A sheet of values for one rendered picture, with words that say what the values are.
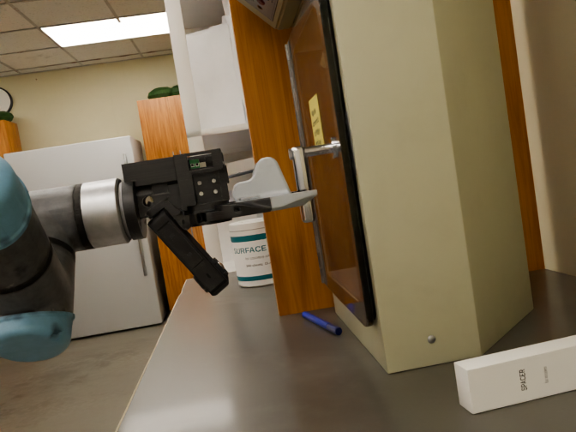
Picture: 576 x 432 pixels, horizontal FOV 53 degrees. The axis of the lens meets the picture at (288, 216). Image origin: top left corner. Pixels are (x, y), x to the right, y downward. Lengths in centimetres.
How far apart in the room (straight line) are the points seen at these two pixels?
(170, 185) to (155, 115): 527
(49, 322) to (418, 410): 36
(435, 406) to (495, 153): 35
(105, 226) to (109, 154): 497
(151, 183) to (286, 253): 40
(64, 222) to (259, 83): 47
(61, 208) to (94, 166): 498
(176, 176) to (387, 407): 33
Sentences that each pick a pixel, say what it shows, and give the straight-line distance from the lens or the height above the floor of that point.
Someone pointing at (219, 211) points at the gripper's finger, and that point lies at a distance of 63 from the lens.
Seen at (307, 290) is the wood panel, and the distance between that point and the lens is 102.
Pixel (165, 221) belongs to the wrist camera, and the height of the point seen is 115.
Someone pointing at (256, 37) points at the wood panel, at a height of 142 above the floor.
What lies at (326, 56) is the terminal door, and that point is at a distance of 66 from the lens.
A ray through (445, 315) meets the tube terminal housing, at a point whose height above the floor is 99.
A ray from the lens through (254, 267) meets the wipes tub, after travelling 133.
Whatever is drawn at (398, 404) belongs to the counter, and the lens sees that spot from 60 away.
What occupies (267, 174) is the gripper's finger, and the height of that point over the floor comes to 118.
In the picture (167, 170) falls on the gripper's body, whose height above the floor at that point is 120.
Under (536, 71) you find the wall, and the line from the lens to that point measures 115.
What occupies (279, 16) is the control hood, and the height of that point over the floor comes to 141.
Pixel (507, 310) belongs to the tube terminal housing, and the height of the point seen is 97.
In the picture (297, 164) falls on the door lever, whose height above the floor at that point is 119.
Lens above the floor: 117
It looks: 4 degrees down
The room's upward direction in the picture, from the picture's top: 9 degrees counter-clockwise
